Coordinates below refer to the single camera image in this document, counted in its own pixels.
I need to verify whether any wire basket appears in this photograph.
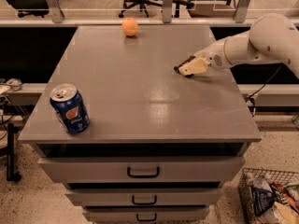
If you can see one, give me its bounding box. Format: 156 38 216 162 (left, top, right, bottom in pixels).
238 168 299 224

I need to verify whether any bottom drawer black handle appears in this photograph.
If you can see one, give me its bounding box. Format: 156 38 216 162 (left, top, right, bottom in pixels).
135 214 157 222

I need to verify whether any red snack bag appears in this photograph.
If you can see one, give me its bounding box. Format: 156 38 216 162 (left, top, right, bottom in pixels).
270 182 297 210

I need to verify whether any black office chair centre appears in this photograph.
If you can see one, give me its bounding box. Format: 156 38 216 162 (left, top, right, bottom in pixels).
119 0 193 22

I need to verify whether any middle drawer black handle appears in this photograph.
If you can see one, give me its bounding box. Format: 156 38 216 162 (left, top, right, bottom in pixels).
131 195 157 205

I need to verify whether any orange fruit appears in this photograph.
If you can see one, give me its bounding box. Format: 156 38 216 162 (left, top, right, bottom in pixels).
121 18 138 36

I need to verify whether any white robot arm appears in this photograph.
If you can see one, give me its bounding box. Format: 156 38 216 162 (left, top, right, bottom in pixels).
174 13 299 77

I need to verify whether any drawer black handle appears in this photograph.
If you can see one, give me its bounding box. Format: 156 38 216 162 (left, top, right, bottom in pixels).
135 214 157 222
131 195 157 205
127 167 160 178

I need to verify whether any black stand left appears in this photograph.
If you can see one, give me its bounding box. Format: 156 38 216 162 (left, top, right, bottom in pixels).
7 123 21 182

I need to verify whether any black cable right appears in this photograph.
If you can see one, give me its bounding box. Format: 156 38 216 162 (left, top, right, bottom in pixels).
244 63 284 117

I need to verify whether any top drawer black handle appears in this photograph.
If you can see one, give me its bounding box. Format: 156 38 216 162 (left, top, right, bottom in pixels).
127 167 160 178

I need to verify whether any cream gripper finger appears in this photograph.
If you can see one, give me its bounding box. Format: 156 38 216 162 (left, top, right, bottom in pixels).
179 57 210 77

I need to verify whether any blue snack bag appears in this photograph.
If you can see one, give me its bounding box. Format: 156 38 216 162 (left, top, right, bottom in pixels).
251 188 275 217

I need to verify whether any blue pepsi can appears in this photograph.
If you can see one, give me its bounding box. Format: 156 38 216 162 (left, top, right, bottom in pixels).
50 83 90 134

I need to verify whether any grey drawer cabinet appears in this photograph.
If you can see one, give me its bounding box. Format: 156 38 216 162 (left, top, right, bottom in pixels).
20 25 260 224

